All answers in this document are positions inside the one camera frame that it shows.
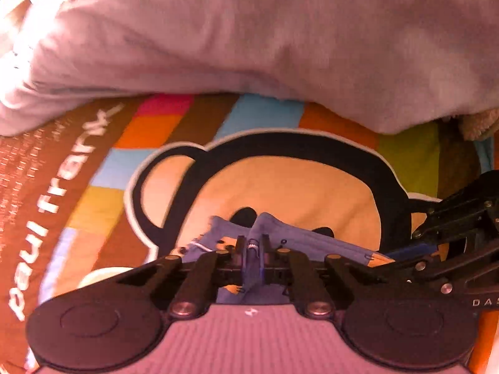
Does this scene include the colourful printed blanket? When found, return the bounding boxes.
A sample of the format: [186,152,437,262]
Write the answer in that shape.
[0,0,499,374]

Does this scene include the tan fuzzy cloth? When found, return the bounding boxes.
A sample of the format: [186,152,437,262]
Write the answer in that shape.
[458,107,499,141]

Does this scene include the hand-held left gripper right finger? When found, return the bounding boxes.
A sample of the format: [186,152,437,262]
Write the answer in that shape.
[259,235,375,319]

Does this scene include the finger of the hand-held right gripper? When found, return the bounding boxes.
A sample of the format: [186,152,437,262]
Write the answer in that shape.
[412,169,499,243]
[366,237,499,297]

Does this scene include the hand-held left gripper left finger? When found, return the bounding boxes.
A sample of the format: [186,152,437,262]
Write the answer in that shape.
[117,236,249,319]

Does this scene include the blue printed pants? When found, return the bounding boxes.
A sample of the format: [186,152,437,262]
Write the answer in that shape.
[181,212,394,305]

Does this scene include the pale quilt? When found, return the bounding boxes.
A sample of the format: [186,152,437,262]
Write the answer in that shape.
[0,0,499,137]

